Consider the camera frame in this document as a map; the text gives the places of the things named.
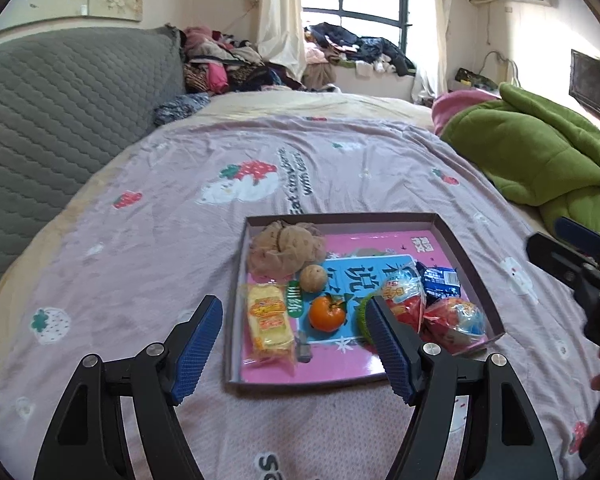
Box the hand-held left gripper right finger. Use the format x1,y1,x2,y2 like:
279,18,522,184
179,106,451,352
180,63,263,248
366,295,556,480

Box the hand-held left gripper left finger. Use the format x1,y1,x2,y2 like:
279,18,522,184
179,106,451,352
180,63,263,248
32,295,224,480

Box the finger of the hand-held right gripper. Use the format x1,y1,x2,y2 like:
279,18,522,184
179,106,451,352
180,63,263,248
554,216,600,260
526,232,598,288

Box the green fuzzy ring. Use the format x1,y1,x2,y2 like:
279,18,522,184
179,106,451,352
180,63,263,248
356,296,381,343

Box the white and blue egg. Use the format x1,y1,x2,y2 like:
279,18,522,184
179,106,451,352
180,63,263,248
380,265,426,333

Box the red toy egg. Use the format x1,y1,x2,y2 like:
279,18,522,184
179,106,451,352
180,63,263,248
424,297,487,353

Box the orange tangerine with leaf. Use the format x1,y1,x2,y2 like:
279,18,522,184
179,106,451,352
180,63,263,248
308,294,347,332

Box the yellow snack packet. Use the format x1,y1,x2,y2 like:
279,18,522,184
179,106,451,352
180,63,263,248
245,282,297,361

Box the blue snack packet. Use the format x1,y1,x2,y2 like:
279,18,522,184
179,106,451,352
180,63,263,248
414,260,462,301

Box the brown walnut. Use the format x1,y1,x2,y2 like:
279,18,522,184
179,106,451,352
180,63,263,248
300,264,327,293

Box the beige mesh hair net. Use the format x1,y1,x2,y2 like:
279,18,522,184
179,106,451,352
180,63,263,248
247,221,327,278

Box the shallow brown cardboard box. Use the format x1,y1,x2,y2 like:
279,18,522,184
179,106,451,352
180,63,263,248
224,212,506,395

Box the pink and blue book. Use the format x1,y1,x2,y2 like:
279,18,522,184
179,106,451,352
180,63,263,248
240,230,486,383

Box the green fleece blanket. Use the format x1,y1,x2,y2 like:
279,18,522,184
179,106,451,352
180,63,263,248
440,82,600,238

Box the pink strawberry printed bed sheet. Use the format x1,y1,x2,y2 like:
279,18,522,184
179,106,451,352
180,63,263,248
0,112,600,480

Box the dark framed screen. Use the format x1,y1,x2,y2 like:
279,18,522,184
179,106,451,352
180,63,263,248
569,49,600,131

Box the pink blanket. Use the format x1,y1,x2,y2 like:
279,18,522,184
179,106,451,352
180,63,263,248
431,89,501,133

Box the black bag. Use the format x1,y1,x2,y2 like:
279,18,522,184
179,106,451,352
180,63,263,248
455,67,498,88

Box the dark blue floral cloth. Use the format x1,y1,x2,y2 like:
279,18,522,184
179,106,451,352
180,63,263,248
152,92,212,127

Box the cream curtain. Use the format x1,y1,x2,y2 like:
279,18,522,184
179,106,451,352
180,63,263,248
412,0,453,106
256,0,307,78

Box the grey quilted headboard cover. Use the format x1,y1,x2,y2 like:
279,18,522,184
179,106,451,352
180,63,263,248
0,27,186,311

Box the pile of dark clothes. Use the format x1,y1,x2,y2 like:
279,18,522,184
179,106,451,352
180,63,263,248
304,22,417,78

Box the pile of mixed clothes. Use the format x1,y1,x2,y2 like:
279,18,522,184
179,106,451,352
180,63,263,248
180,25,306,93

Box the white wall cable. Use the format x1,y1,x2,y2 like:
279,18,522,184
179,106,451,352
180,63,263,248
480,50,521,86

